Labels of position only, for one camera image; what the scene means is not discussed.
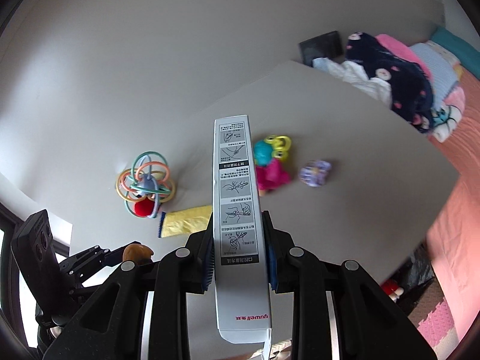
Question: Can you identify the black wall socket panel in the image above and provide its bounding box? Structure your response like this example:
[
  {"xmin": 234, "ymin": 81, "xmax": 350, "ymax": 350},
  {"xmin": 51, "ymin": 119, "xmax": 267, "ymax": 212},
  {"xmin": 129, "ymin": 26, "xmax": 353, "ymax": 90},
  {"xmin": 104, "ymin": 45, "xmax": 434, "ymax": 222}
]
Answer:
[{"xmin": 298, "ymin": 31, "xmax": 343, "ymax": 67}]

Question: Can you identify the brown plush bear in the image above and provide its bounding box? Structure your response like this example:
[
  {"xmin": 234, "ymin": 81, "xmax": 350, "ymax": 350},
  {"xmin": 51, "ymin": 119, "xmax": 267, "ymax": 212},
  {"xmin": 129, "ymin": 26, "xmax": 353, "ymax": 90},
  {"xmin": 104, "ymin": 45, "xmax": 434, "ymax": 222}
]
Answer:
[{"xmin": 122, "ymin": 243, "xmax": 154, "ymax": 265}]

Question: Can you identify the teal yellow toy frog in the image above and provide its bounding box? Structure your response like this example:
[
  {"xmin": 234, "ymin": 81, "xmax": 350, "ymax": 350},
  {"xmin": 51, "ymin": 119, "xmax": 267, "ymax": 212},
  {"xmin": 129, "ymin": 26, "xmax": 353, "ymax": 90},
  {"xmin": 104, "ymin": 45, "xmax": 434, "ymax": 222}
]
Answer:
[{"xmin": 253, "ymin": 135, "xmax": 291, "ymax": 167}]

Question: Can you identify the teal pillow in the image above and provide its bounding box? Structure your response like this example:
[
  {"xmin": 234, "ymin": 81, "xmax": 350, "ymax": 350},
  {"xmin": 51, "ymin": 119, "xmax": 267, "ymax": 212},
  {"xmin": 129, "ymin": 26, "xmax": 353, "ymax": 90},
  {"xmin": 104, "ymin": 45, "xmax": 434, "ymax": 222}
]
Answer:
[{"xmin": 430, "ymin": 27, "xmax": 480, "ymax": 79}]

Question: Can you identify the light blue knit blanket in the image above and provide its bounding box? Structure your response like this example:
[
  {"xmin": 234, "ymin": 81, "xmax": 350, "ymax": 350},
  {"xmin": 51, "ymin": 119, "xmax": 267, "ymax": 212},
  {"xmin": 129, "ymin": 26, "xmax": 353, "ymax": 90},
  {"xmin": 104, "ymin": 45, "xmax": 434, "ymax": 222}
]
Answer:
[{"xmin": 409, "ymin": 41, "xmax": 460, "ymax": 111}]

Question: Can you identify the pink toy frog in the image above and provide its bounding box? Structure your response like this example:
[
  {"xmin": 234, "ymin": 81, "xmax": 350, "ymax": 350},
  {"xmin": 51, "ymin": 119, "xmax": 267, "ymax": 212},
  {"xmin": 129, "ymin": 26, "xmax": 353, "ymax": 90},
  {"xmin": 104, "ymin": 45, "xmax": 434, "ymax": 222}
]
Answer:
[{"xmin": 256, "ymin": 158, "xmax": 291, "ymax": 196}]

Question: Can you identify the yellow plastic wrapper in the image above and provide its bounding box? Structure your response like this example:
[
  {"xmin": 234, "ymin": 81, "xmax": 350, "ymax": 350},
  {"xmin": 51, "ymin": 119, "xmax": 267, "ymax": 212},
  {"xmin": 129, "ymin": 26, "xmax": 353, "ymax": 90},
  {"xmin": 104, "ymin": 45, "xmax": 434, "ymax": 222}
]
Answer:
[{"xmin": 158, "ymin": 205, "xmax": 212, "ymax": 238}]

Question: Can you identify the pink fleece blanket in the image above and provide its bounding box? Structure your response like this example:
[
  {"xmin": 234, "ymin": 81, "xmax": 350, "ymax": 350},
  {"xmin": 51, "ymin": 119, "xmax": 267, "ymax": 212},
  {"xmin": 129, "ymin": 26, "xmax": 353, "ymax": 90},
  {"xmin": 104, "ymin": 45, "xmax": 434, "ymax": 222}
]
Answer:
[{"xmin": 376, "ymin": 34, "xmax": 433, "ymax": 80}]

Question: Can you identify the foam floor mat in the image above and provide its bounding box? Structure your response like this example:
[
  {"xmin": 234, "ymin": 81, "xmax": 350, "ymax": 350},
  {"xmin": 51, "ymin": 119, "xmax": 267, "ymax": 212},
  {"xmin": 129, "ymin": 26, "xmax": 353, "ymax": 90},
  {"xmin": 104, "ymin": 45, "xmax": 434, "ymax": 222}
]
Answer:
[{"xmin": 408, "ymin": 279, "xmax": 459, "ymax": 359}]

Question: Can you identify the white cloth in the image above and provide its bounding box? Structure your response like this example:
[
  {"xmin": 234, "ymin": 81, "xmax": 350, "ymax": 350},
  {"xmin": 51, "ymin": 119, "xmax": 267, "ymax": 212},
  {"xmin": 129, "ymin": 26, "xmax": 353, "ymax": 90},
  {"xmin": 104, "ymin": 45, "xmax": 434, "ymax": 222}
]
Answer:
[{"xmin": 312, "ymin": 58, "xmax": 392, "ymax": 108}]

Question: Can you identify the white medical product box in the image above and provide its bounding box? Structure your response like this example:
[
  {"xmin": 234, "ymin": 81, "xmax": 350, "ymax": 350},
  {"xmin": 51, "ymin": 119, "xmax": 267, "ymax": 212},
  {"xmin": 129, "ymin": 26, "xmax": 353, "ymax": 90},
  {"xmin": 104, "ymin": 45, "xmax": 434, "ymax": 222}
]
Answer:
[{"xmin": 212, "ymin": 115, "xmax": 272, "ymax": 345}]

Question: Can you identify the navy patterned fleece blanket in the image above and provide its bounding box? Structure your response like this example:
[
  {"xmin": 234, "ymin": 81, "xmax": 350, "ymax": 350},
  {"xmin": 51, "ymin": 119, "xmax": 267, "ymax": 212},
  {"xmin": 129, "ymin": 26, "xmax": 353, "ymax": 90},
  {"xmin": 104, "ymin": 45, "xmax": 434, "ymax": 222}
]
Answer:
[{"xmin": 346, "ymin": 33, "xmax": 434, "ymax": 133}]

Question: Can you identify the purple flower hair tie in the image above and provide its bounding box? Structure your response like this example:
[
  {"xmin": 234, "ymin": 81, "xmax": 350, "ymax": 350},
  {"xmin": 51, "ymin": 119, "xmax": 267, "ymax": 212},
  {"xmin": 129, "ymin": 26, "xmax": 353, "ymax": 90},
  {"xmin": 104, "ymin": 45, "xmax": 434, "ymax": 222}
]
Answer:
[{"xmin": 298, "ymin": 159, "xmax": 334, "ymax": 189}]

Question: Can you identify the colourful ring rattle toy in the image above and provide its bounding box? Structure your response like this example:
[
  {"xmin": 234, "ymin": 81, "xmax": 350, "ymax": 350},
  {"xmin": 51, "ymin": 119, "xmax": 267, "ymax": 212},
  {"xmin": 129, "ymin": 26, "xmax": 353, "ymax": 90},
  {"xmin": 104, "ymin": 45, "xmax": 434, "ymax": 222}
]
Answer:
[{"xmin": 115, "ymin": 150, "xmax": 176, "ymax": 219}]

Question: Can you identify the pink bed sheet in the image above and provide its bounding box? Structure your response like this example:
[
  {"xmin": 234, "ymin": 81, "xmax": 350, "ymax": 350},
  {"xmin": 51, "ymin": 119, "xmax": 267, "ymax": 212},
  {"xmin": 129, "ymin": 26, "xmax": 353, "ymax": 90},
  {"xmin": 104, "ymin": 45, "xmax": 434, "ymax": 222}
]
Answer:
[{"xmin": 424, "ymin": 65, "xmax": 480, "ymax": 297}]

